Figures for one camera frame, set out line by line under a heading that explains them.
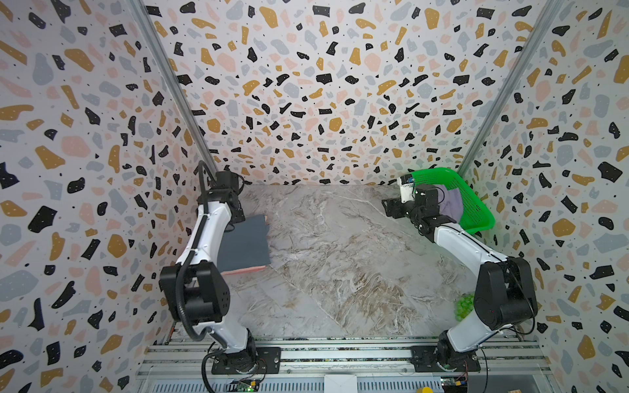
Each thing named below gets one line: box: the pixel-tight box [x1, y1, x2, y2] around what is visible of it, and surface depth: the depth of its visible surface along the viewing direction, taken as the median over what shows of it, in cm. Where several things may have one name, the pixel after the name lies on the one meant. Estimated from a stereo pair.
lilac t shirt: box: [432, 184, 463, 224], surface depth 113 cm
